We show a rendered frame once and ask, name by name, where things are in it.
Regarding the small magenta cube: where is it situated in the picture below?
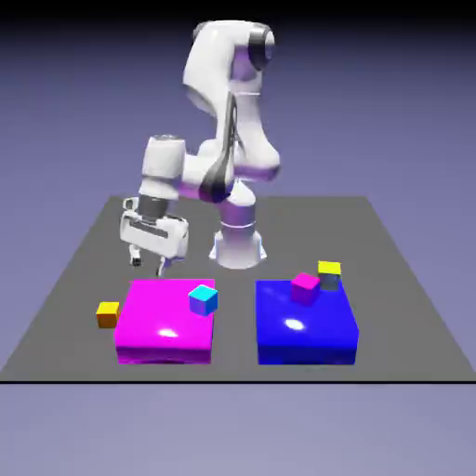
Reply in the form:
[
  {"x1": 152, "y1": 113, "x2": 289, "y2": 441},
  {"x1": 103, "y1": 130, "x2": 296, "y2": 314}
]
[{"x1": 290, "y1": 271, "x2": 322, "y2": 307}]

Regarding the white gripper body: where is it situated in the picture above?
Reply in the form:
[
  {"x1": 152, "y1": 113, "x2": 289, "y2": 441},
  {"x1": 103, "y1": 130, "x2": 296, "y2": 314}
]
[{"x1": 119, "y1": 212, "x2": 190, "y2": 260}]

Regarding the small yellow cube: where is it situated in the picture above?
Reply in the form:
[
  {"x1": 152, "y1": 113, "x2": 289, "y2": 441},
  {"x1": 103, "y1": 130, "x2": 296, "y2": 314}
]
[{"x1": 317, "y1": 260, "x2": 342, "y2": 292}]

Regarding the large magenta box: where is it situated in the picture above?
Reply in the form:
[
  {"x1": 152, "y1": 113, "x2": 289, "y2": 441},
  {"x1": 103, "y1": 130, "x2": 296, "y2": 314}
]
[{"x1": 113, "y1": 278, "x2": 216, "y2": 365}]

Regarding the small cyan cube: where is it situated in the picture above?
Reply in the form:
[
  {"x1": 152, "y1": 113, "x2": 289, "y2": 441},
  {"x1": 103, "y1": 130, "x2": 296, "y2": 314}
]
[{"x1": 188, "y1": 284, "x2": 219, "y2": 317}]

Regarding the large blue box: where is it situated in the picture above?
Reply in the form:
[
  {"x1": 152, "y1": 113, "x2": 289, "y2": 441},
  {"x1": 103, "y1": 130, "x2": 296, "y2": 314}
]
[{"x1": 255, "y1": 279, "x2": 360, "y2": 366}]

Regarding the small orange cube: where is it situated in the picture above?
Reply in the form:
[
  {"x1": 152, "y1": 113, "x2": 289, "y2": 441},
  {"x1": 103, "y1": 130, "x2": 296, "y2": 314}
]
[{"x1": 96, "y1": 301, "x2": 121, "y2": 329}]

